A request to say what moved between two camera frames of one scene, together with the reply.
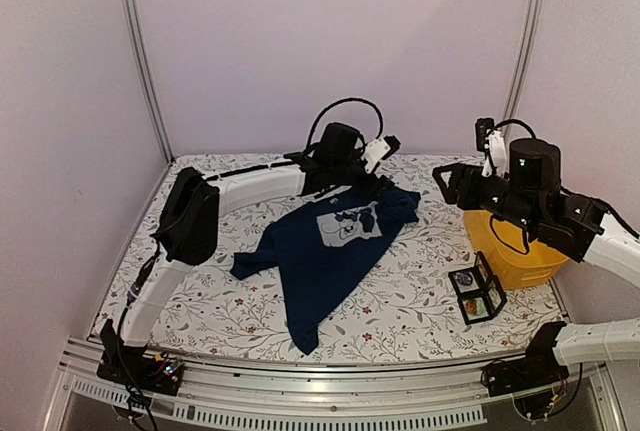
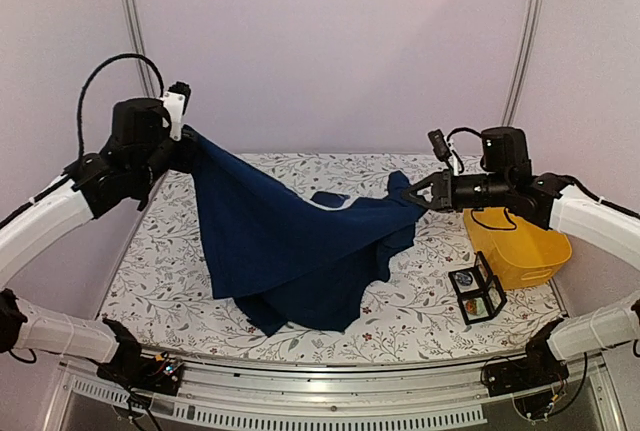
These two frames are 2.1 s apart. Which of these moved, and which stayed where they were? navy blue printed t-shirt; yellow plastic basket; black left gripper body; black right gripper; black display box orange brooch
Moved: black left gripper body; black right gripper; navy blue printed t-shirt
Stayed: black display box orange brooch; yellow plastic basket
